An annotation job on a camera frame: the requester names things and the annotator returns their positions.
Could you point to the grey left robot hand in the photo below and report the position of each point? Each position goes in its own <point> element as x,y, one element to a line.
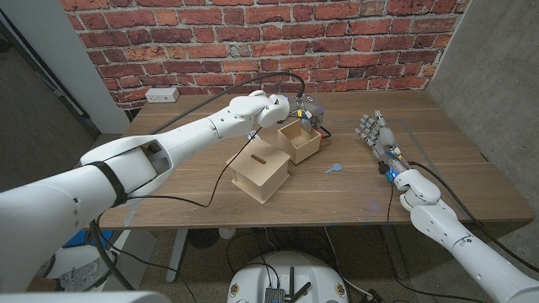
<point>313,110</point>

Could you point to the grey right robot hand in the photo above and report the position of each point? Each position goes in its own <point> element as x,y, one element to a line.
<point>386,141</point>

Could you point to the wooden drawer with red front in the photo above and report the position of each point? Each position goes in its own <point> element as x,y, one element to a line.
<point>301,153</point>

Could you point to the wooden box with slot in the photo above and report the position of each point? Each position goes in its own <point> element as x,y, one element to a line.
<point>257,170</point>

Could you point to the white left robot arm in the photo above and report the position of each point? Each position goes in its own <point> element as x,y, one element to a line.
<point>189,130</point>

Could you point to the white robot base with antennas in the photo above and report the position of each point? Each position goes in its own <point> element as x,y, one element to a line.
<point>248,278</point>

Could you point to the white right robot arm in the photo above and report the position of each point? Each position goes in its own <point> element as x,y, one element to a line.
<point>471,252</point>

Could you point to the blue key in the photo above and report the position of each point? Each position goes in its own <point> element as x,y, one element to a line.
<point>335,167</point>

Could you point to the white table leg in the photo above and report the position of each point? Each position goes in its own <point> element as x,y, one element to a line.
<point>176,256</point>
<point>398,252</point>

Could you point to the white power outlet strip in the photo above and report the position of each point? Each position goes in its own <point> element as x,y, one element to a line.
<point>162,95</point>

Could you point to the black power adapter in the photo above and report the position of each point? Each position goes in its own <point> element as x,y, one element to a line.
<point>374,296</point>

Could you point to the black round floor device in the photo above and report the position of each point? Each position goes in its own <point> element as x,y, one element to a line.
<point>203,237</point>

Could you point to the grey sneaker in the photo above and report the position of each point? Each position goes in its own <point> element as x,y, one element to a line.
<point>45,266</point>
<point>82,275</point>

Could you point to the white robot chest shell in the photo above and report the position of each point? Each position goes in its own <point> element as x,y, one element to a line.
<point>84,298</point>

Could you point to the person's bare leg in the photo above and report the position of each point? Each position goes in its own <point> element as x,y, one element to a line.
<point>42,285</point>

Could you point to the printed brick wall backdrop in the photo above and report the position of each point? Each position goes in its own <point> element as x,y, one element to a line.
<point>358,42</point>

